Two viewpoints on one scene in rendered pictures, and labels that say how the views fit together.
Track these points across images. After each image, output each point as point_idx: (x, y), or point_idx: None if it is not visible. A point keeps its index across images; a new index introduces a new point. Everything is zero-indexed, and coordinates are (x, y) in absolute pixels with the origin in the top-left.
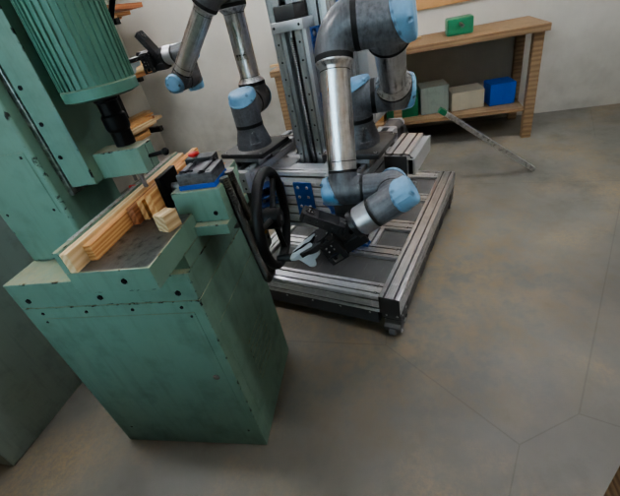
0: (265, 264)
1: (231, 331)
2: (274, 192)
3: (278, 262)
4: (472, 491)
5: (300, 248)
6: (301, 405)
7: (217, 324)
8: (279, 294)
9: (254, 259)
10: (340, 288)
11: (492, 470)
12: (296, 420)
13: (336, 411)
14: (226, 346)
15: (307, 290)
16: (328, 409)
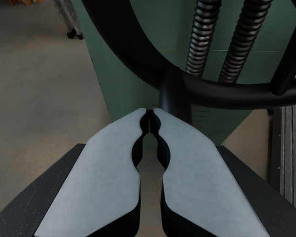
0: (198, 63)
1: (127, 75)
2: None
3: (156, 78)
4: None
5: (158, 139)
6: (154, 172)
7: (101, 46)
8: (278, 127)
9: (274, 64)
10: None
11: None
12: (140, 170)
13: (149, 207)
14: (105, 77)
15: (288, 160)
16: (151, 199)
